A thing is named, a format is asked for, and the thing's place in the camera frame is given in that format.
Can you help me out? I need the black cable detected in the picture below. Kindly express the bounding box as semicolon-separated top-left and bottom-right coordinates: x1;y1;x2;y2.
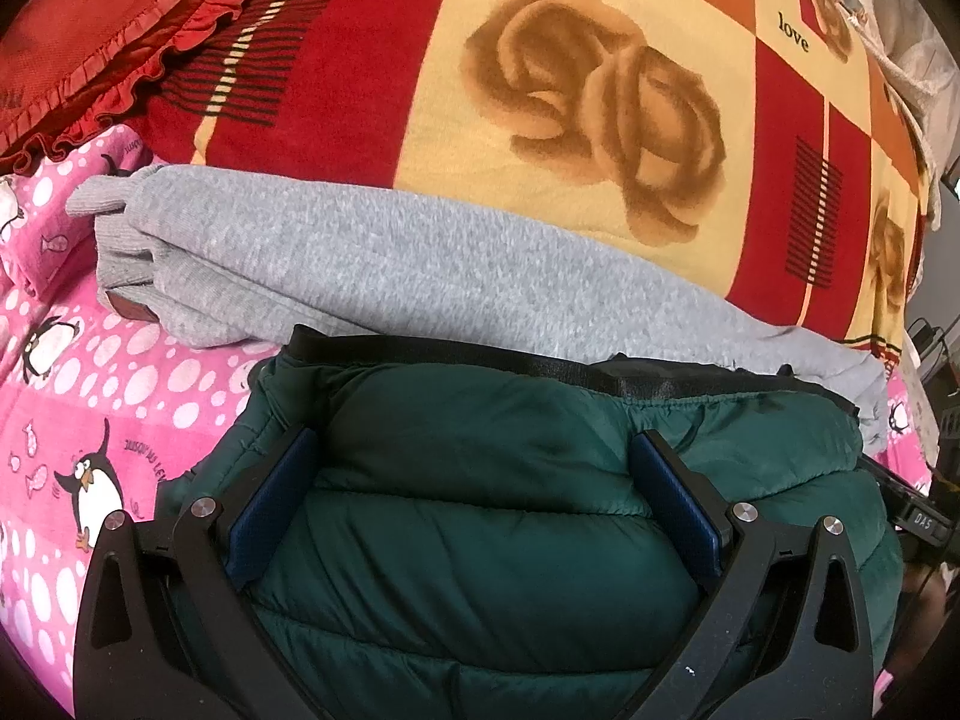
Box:
906;317;959;383

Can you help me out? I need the red yellow rose print blanket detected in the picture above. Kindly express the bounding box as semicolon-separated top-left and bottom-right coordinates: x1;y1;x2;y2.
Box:
142;0;929;385

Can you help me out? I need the green puffer jacket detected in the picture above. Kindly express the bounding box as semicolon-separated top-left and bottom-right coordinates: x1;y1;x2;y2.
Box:
154;325;906;720

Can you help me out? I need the grey knit sweater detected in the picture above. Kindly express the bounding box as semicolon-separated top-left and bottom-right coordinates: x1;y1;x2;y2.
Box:
66;163;891;452

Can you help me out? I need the red heart-shaped frilled pillow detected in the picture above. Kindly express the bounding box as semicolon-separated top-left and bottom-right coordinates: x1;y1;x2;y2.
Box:
0;0;261;175

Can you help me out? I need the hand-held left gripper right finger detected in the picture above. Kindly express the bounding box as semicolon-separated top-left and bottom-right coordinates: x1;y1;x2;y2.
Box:
607;431;876;720

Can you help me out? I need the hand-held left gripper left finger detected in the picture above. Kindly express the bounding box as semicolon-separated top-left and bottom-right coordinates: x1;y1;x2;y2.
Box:
73;427;320;720

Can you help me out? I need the white crumpled cloth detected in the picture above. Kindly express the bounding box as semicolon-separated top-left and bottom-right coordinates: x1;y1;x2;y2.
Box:
832;0;960;235

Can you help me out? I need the pink penguin print blanket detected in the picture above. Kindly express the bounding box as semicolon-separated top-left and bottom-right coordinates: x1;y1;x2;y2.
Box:
0;124;940;720

